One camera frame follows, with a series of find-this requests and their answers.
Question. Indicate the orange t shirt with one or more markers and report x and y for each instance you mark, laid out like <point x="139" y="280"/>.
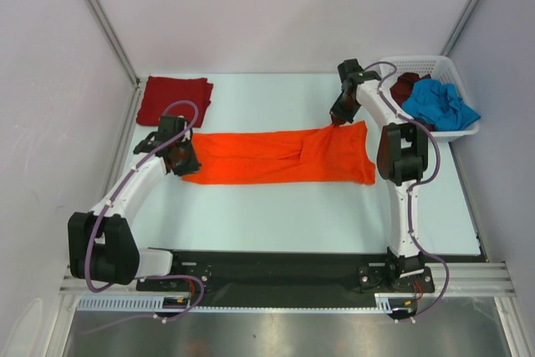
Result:
<point x="329" y="154"/>

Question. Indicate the folded dark red shirt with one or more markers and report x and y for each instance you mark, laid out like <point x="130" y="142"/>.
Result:
<point x="161" y="92"/>

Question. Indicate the aluminium frame post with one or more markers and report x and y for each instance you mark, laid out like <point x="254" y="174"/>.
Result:
<point x="106" y="27"/>
<point x="467" y="13"/>

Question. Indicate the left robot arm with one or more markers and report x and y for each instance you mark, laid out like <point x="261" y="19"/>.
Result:
<point x="102" y="247"/>

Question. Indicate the white plastic basket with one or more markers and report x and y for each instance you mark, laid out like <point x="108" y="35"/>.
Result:
<point x="438" y="67"/>

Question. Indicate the white slotted cable duct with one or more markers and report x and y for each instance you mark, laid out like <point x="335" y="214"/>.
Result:
<point x="175" y="304"/>

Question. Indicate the dark red shirt in basket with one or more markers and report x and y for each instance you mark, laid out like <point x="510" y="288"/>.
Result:
<point x="402" y="88"/>

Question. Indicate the right aluminium frame post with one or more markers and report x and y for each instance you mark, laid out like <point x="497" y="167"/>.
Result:
<point x="467" y="13"/>

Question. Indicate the blue crumpled t shirt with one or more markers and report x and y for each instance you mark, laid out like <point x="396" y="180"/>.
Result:
<point x="439" y="105"/>

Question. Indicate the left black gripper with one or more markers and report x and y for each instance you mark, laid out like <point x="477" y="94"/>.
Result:
<point x="193" y="165"/>

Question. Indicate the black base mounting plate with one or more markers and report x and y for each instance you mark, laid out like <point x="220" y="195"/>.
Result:
<point x="278" y="274"/>

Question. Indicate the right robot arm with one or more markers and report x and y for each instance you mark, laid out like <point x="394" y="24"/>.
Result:
<point x="407" y="158"/>

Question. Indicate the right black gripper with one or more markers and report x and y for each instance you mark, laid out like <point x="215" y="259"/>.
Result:
<point x="342" y="110"/>

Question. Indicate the left aluminium frame post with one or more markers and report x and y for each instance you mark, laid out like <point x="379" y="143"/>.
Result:
<point x="106" y="27"/>

